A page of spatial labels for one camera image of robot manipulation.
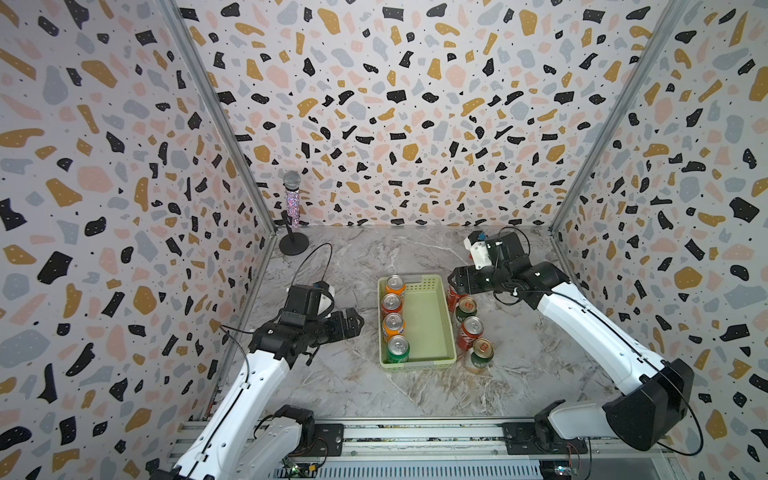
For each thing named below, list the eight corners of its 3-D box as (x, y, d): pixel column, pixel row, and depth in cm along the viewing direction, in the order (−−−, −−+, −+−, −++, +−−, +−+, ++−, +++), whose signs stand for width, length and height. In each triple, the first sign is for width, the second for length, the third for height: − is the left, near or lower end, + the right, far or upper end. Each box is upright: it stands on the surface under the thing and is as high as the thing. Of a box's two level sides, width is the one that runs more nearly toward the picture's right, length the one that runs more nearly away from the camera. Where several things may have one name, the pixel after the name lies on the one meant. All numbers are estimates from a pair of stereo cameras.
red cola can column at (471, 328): (458, 351, 91) (464, 335, 82) (456, 333, 94) (461, 316, 86) (477, 351, 91) (485, 335, 82) (474, 333, 94) (481, 316, 86)
